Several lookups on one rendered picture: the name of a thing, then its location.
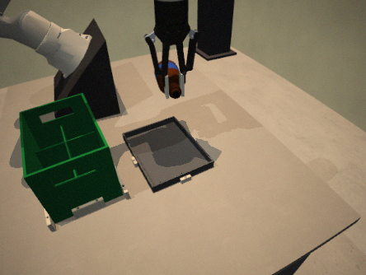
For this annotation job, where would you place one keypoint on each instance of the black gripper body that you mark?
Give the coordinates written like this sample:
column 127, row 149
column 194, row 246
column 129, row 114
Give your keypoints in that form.
column 170, row 17

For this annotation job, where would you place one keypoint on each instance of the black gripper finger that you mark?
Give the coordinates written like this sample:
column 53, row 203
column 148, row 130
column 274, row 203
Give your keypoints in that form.
column 150, row 39
column 194, row 36

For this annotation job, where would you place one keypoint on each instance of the brown bottle with blue label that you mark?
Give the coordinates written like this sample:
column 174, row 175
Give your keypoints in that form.
column 173, row 78

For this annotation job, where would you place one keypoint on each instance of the dark green divided crate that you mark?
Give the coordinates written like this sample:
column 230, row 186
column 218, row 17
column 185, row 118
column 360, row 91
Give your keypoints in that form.
column 94, row 171

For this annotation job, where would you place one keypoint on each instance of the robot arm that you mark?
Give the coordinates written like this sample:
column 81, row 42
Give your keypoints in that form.
column 63, row 48

